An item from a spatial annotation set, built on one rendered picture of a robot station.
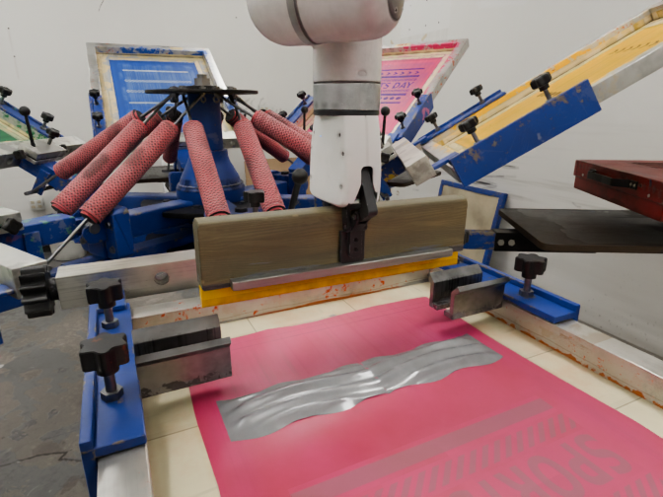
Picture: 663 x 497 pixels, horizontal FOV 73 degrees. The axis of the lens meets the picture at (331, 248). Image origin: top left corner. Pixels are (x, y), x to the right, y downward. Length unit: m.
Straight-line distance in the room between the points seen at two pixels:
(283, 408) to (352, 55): 0.38
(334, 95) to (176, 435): 0.38
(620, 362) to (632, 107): 2.09
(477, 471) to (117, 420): 0.33
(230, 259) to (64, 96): 4.17
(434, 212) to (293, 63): 4.42
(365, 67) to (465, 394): 0.38
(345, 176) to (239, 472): 0.30
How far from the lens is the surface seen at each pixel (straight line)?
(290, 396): 0.53
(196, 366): 0.52
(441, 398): 0.54
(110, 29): 4.64
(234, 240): 0.48
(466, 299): 0.67
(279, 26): 0.45
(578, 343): 0.66
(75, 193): 1.19
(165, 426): 0.52
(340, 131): 0.48
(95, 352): 0.46
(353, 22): 0.42
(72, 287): 0.73
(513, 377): 0.60
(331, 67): 0.50
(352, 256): 0.53
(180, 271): 0.73
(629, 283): 2.69
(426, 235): 0.60
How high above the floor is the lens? 1.27
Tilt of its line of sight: 18 degrees down
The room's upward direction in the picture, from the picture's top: straight up
